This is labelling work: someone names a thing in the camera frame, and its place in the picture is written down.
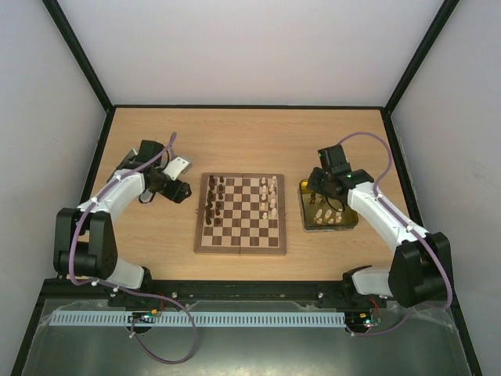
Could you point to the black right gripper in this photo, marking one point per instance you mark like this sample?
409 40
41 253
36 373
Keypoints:
320 182

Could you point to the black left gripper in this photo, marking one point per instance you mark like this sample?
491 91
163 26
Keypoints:
177 194

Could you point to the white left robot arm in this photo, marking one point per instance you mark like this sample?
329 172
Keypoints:
85 248

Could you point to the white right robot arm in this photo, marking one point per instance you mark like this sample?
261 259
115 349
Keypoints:
417 273

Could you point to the wooden chess board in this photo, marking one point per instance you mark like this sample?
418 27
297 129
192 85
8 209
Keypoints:
241 214

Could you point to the gold metal tin tray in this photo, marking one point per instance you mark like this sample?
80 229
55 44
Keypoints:
320 214

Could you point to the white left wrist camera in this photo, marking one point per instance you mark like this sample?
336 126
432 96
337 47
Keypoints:
176 167

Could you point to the slotted white cable duct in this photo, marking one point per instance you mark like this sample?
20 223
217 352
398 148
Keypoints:
200 319

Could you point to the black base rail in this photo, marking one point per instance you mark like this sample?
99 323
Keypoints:
323 295

